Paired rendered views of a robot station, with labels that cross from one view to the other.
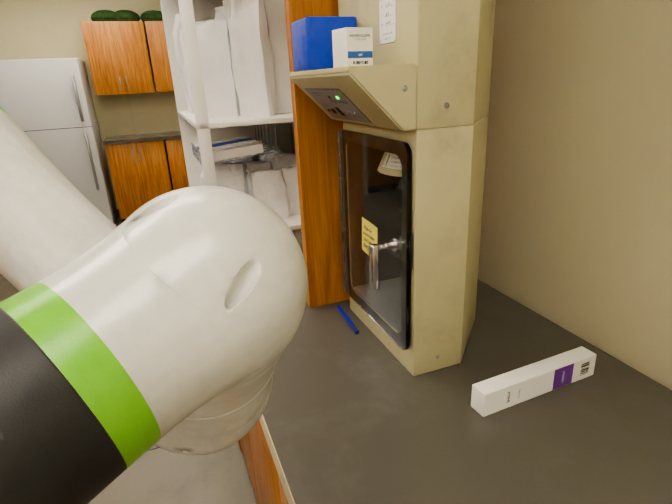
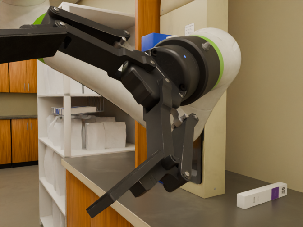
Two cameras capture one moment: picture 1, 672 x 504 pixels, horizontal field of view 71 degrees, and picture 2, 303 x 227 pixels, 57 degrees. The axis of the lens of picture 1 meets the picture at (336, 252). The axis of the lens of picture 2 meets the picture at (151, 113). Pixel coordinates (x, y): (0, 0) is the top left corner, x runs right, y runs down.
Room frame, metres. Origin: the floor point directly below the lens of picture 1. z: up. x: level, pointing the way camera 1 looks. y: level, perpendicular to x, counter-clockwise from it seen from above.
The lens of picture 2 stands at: (-0.22, 0.26, 1.32)
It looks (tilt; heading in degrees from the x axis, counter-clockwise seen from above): 3 degrees down; 349
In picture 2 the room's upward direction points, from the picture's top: straight up
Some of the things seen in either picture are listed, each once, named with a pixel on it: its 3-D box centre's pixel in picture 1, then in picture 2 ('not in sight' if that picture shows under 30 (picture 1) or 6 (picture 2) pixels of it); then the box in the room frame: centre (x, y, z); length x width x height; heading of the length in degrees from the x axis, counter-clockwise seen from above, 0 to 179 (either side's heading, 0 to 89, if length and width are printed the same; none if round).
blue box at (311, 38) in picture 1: (323, 45); (156, 46); (0.99, 0.00, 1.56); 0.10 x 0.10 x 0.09; 20
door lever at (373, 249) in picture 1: (382, 264); not in sight; (0.81, -0.08, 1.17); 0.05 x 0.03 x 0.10; 110
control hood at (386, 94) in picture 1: (344, 97); not in sight; (0.90, -0.03, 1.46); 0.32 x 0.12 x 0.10; 20
